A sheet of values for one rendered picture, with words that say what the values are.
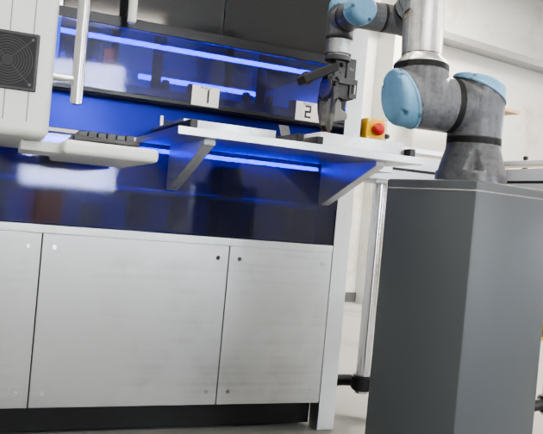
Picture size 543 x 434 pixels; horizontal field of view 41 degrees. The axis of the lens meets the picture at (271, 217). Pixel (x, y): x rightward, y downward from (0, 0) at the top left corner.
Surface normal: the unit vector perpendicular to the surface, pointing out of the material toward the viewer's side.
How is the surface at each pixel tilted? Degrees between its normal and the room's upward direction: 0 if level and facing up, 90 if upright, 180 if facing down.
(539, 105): 90
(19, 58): 90
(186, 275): 90
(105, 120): 90
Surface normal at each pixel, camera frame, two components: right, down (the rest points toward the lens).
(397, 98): -0.95, 0.05
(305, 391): 0.38, 0.04
